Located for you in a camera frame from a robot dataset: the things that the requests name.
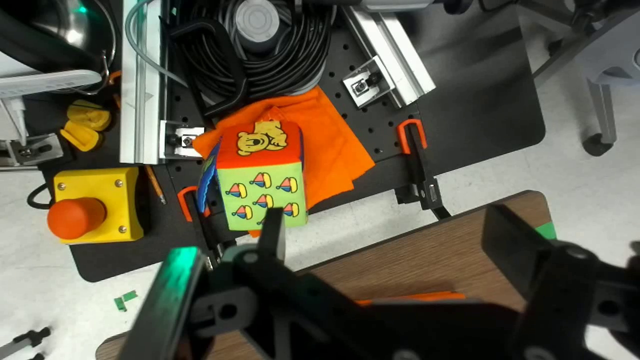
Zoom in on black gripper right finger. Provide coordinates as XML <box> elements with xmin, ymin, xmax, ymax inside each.
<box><xmin>479</xmin><ymin>201</ymin><xmax>569</xmax><ymax>321</ymax></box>

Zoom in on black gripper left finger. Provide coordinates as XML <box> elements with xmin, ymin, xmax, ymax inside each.
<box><xmin>118</xmin><ymin>245</ymin><xmax>210</xmax><ymax>360</ymax></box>

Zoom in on green tape piece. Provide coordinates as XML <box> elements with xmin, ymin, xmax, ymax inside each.
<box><xmin>531</xmin><ymin>218</ymin><xmax>559</xmax><ymax>241</ymax></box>

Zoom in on small green plastic piece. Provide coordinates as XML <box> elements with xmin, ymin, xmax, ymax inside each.
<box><xmin>111</xmin><ymin>288</ymin><xmax>139</xmax><ymax>313</ymax></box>

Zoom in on brown wooden table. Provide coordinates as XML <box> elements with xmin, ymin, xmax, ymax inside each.
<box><xmin>95</xmin><ymin>187</ymin><xmax>640</xmax><ymax>360</ymax></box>

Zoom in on black orange bar clamp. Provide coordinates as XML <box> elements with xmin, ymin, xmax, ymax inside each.
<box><xmin>394</xmin><ymin>118</ymin><xmax>454</xmax><ymax>221</ymax></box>
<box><xmin>175</xmin><ymin>183</ymin><xmax>232</xmax><ymax>265</ymax></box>

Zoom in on folded orange cloth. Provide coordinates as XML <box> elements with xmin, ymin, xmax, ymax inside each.
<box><xmin>353</xmin><ymin>289</ymin><xmax>465</xmax><ymax>307</ymax></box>

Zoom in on yellow emergency stop button box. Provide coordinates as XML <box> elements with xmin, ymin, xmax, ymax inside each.
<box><xmin>46</xmin><ymin>166</ymin><xmax>145</xmax><ymax>247</ymax></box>

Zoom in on orange pencil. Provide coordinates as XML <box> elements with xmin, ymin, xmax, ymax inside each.
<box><xmin>143</xmin><ymin>164</ymin><xmax>167</xmax><ymax>205</ymax></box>

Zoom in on black screw knob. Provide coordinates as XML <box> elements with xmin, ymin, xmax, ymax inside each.
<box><xmin>0</xmin><ymin>323</ymin><xmax>54</xmax><ymax>360</ymax></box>

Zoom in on colourful fabric toy cube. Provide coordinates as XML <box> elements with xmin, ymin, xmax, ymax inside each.
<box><xmin>195</xmin><ymin>118</ymin><xmax>310</xmax><ymax>234</ymax></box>

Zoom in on grey office chair base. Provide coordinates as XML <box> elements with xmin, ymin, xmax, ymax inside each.
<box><xmin>518</xmin><ymin>0</ymin><xmax>640</xmax><ymax>159</ymax></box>

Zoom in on yellow plastic pieces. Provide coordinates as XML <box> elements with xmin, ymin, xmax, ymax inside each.
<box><xmin>57</xmin><ymin>98</ymin><xmax>114</xmax><ymax>154</ymax></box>

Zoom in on crumpled orange cloth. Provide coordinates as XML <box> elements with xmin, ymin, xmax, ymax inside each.
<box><xmin>189</xmin><ymin>85</ymin><xmax>378</xmax><ymax>209</ymax></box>

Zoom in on grey round cap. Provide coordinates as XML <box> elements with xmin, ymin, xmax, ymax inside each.
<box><xmin>232</xmin><ymin>0</ymin><xmax>282</xmax><ymax>48</ymax></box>

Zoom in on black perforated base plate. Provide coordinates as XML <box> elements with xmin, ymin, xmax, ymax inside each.
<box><xmin>38</xmin><ymin>0</ymin><xmax>547</xmax><ymax>284</ymax></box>

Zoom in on aluminium profile rail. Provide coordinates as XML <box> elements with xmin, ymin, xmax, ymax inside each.
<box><xmin>118</xmin><ymin>0</ymin><xmax>201</xmax><ymax>166</ymax></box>
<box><xmin>340</xmin><ymin>3</ymin><xmax>438</xmax><ymax>109</ymax></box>

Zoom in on black cable coil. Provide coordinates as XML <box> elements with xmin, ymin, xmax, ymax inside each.
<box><xmin>167</xmin><ymin>0</ymin><xmax>336</xmax><ymax>118</ymax></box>

